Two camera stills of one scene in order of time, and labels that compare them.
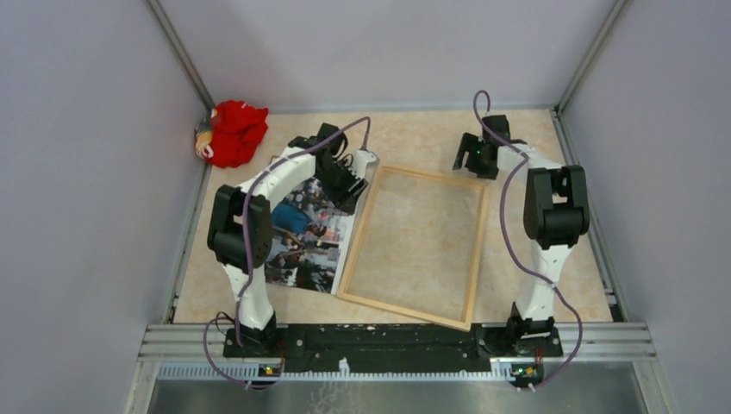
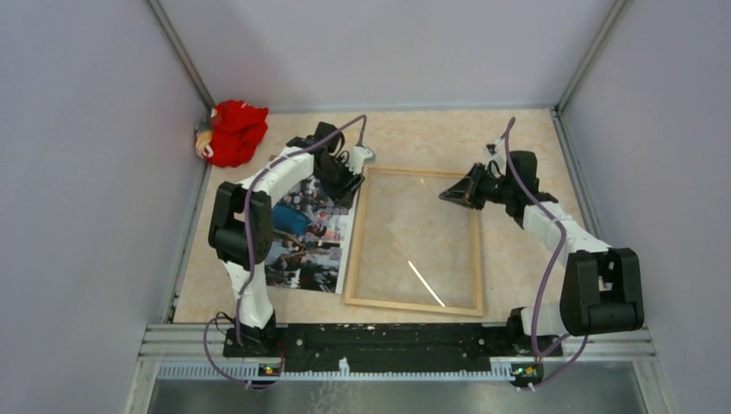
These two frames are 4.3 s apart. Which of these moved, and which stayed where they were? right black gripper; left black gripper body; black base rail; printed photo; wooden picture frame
Moved: wooden picture frame; right black gripper
Stayed: black base rail; left black gripper body; printed photo
